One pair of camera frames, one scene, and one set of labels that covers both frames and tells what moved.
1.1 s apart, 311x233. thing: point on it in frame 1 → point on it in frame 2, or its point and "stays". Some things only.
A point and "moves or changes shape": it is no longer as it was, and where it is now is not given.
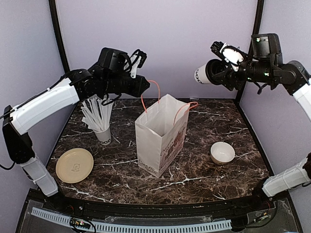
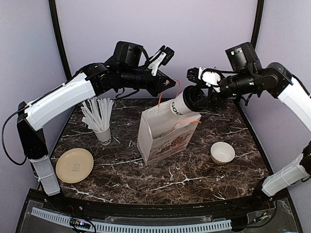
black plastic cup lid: x=218 y=73 moves or changes shape
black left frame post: x=56 y=25 stays
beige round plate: x=74 y=165 stays
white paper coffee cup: x=206 y=74 moves or changes shape
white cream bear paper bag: x=162 y=131 moves or changes shape
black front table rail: x=71 y=207 stays
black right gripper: x=238 y=82 → x=214 y=99
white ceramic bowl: x=222 y=153 stays
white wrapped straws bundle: x=96 y=116 stays
